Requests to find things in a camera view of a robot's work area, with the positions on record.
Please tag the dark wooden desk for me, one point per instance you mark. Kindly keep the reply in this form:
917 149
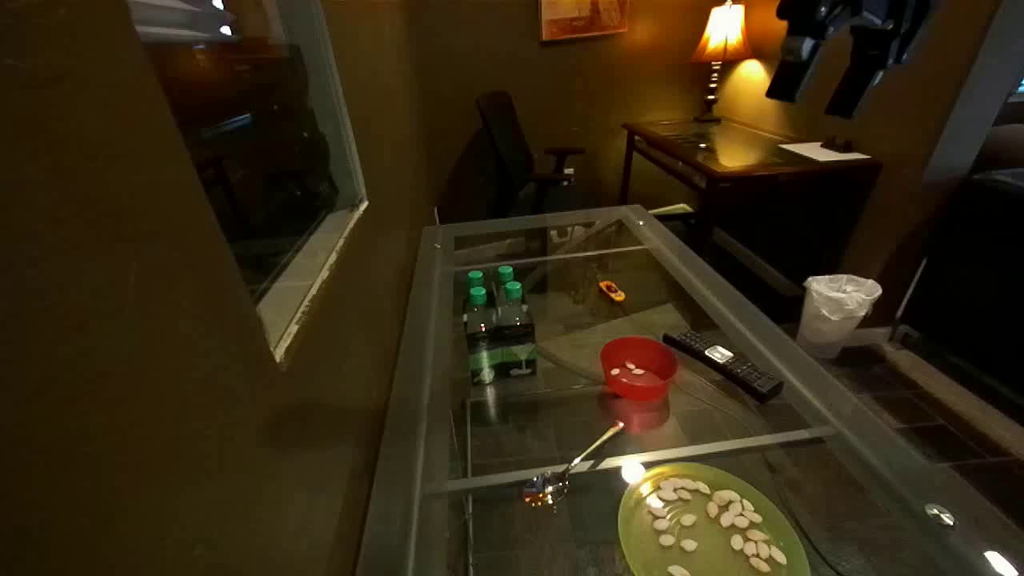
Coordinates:
748 161

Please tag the white paper sheet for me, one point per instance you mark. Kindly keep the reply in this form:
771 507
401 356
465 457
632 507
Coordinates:
822 150

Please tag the black remote control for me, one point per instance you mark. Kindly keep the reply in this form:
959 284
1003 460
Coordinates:
724 364

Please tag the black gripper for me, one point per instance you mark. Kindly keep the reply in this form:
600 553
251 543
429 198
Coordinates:
852 10

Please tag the white-framed window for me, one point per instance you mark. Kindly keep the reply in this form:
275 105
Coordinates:
322 267

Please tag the framed wall picture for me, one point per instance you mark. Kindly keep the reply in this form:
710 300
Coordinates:
580 20

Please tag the black office chair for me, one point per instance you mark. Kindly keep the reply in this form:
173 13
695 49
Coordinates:
508 149

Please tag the small colourful trinket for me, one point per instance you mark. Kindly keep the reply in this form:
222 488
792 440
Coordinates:
544 492

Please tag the pack of green-capped bottles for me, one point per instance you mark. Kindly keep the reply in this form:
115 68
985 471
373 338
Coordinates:
496 324

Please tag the yellow-green plastic plate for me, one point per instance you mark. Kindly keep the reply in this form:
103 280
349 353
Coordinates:
707 544

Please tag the lit table lamp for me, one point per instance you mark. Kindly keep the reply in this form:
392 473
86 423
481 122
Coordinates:
720 37

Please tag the glass table with metal frame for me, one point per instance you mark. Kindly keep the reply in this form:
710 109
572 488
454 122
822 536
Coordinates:
416 373

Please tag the thin white stick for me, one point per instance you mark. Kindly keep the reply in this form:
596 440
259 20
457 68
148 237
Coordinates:
596 441

